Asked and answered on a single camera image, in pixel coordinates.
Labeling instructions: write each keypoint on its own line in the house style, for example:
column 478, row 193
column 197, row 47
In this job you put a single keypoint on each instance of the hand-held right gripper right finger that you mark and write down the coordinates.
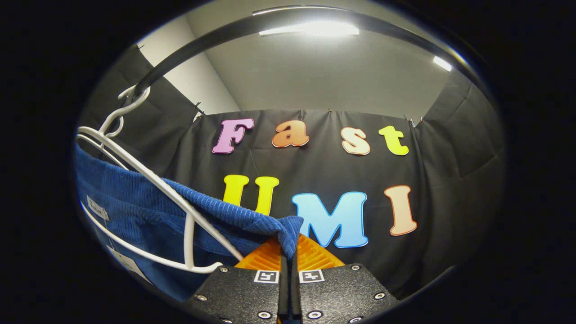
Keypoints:
column 342, row 292

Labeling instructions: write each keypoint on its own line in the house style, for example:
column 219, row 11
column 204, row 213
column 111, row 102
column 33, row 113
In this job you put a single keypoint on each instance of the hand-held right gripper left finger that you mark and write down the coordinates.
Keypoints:
column 243, row 297

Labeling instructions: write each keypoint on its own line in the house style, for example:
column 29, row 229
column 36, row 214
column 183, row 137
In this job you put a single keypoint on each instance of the white plastic clothes hanger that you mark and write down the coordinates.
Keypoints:
column 189, row 243

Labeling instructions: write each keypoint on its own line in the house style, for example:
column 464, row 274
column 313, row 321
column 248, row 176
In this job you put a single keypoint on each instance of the black metal clothes rack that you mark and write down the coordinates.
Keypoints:
column 202, row 41

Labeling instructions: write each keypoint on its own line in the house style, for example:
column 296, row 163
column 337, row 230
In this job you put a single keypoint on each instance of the white paper hang tag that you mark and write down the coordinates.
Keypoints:
column 126, row 263

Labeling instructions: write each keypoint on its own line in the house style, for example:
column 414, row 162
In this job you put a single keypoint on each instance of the black backdrop cloth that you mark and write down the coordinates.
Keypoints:
column 450, row 180

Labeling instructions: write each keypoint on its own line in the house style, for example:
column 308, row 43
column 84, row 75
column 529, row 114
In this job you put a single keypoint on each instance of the ceiling light panel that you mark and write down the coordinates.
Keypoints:
column 442, row 63
column 310, row 28

